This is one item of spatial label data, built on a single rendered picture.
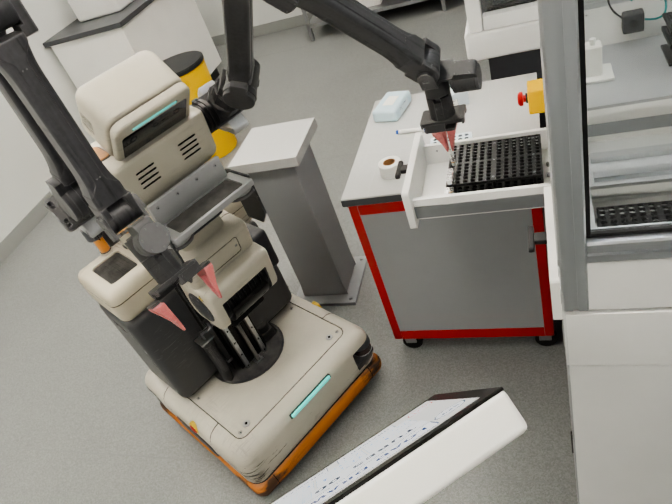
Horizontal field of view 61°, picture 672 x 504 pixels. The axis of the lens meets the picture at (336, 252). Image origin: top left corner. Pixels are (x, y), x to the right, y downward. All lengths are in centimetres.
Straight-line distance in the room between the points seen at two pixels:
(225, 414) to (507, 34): 160
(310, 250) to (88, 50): 290
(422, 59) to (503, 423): 82
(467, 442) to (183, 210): 101
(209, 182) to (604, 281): 93
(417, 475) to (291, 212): 177
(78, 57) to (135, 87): 357
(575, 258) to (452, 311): 112
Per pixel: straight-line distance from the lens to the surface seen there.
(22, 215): 452
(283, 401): 191
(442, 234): 179
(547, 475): 193
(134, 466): 245
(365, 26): 117
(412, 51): 123
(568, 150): 83
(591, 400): 123
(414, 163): 148
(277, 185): 221
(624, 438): 134
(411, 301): 201
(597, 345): 109
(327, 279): 249
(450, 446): 61
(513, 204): 140
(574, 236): 91
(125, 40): 461
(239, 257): 161
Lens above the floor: 171
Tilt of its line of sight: 38 degrees down
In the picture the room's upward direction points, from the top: 22 degrees counter-clockwise
